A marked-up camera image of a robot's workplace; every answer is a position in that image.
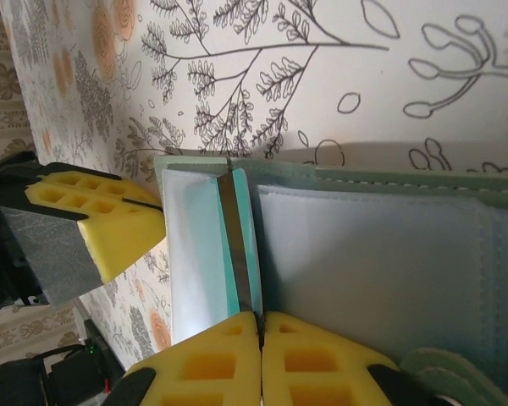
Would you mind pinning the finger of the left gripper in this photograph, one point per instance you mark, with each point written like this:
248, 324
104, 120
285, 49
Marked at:
123, 237
76, 175

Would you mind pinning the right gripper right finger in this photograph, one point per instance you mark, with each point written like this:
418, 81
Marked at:
275, 359

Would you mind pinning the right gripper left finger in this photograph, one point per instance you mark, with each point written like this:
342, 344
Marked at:
245, 359

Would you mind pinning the teal credit card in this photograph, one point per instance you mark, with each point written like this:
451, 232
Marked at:
233, 237

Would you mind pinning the green card holder wallet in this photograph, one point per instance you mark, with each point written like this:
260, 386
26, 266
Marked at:
364, 254

